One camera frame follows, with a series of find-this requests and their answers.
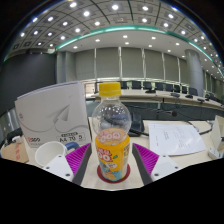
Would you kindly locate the row of black office chairs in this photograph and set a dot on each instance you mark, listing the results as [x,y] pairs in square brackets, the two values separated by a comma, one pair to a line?
[146,85]

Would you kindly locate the flat round red coaster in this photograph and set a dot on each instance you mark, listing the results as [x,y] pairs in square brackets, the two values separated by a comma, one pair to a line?
[126,173]

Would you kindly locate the group of ceiling lights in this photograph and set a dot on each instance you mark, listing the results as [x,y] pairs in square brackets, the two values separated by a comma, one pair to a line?
[115,7]

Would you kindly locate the brown cardboard box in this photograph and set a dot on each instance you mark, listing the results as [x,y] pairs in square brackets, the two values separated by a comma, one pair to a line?
[15,153]

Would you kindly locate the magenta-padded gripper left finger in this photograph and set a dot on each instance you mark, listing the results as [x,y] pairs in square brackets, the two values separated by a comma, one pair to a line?
[76,159]

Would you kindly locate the white printed paper sheet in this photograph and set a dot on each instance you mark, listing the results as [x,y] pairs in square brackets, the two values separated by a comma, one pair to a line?
[175,138]

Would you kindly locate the white copy paper box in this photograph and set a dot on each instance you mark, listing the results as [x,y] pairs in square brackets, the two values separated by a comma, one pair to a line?
[46,113]

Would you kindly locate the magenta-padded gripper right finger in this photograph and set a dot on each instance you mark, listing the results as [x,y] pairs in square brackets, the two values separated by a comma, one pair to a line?
[147,159]

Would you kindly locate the long beige conference desk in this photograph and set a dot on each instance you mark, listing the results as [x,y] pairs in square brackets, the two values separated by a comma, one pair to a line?
[150,96]

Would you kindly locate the yellow-capped orange-label drink bottle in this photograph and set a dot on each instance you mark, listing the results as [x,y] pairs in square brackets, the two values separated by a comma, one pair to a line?
[111,156]

